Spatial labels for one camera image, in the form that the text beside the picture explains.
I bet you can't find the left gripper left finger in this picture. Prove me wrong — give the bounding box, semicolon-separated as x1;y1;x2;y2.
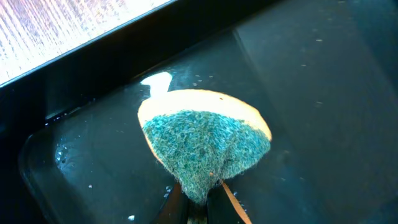
151;183;189;224

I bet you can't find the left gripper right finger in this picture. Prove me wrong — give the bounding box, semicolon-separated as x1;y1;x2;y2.
206;185;244;224

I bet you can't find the orange and green sponge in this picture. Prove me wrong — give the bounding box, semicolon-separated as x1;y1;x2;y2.
137;88;273;224

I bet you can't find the black water tray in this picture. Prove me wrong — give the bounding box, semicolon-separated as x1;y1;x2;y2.
1;0;397;223

